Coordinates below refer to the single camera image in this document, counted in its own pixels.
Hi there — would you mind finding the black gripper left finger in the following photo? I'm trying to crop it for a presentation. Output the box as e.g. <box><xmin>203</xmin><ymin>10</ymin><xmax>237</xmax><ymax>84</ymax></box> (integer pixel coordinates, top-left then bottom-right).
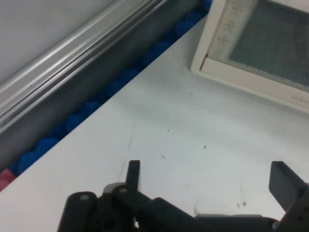
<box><xmin>56</xmin><ymin>159</ymin><xmax>197</xmax><ymax>232</ymax></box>

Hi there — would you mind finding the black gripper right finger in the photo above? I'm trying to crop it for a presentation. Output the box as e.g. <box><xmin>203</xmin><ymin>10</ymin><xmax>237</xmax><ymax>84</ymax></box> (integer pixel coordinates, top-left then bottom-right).
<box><xmin>268</xmin><ymin>161</ymin><xmax>309</xmax><ymax>232</ymax></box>

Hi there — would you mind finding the blue foam padding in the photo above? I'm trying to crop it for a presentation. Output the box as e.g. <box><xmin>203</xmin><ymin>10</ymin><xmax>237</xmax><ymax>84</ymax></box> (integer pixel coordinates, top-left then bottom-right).
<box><xmin>9</xmin><ymin>0</ymin><xmax>213</xmax><ymax>177</ymax></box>

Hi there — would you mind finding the pink foam piece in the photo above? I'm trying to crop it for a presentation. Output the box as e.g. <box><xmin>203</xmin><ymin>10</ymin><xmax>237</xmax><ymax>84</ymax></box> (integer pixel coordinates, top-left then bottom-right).
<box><xmin>0</xmin><ymin>168</ymin><xmax>15</xmax><ymax>193</ymax></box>

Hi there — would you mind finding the cream toaster oven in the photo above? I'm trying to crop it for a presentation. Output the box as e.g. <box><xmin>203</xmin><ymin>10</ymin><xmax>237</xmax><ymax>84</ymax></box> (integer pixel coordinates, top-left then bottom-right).
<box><xmin>190</xmin><ymin>0</ymin><xmax>309</xmax><ymax>113</ymax></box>

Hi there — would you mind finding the aluminium extrusion rail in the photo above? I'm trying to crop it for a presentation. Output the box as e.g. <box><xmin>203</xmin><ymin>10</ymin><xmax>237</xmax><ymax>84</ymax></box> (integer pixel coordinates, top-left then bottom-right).
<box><xmin>0</xmin><ymin>0</ymin><xmax>169</xmax><ymax>133</ymax></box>

